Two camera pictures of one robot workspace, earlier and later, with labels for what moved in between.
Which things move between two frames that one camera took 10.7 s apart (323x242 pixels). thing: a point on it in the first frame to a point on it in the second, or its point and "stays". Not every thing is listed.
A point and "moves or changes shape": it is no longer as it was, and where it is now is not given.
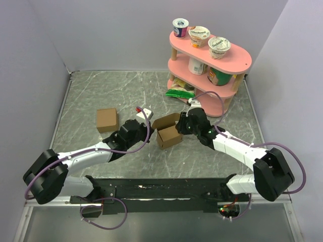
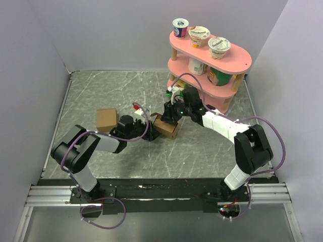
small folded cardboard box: x=107 y=120 stays
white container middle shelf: x=197 y=67 stays
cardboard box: x=167 y=133 moves or changes shape
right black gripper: x=180 y=125 to x=169 y=112
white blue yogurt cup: x=179 y=26 stays
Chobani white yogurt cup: x=218 y=46 stays
